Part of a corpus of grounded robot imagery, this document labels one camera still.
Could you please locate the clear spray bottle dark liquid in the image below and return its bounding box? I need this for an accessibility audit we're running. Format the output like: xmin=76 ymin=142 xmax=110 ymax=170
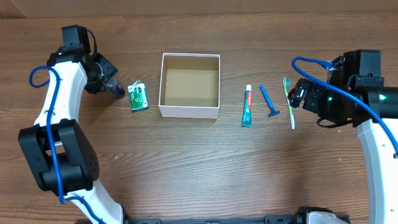
xmin=104 ymin=77 xmax=125 ymax=99

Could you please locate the green Dettol soap packet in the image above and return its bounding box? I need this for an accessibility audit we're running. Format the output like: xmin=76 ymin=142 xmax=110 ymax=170
xmin=127 ymin=80 xmax=149 ymax=111

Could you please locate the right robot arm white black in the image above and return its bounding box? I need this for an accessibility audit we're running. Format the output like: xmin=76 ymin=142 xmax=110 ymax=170
xmin=287 ymin=49 xmax=397 ymax=223

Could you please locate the blue disposable razor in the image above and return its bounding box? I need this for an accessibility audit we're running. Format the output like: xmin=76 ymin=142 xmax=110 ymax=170
xmin=260 ymin=85 xmax=280 ymax=117

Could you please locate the green Colgate toothpaste tube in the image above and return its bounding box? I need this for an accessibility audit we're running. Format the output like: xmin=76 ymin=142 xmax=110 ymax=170
xmin=242 ymin=85 xmax=252 ymax=128

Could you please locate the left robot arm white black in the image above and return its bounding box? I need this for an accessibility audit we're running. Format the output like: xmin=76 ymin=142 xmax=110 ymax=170
xmin=18 ymin=25 xmax=132 ymax=223

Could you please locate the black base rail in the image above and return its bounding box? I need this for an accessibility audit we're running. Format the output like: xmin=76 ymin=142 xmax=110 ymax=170
xmin=129 ymin=215 xmax=294 ymax=224

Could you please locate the open white cardboard box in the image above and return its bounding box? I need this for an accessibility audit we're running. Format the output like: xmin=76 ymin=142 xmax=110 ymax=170
xmin=158 ymin=53 xmax=221 ymax=119

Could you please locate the green white toothbrush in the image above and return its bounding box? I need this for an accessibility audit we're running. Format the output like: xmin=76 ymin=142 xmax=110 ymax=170
xmin=282 ymin=77 xmax=295 ymax=130

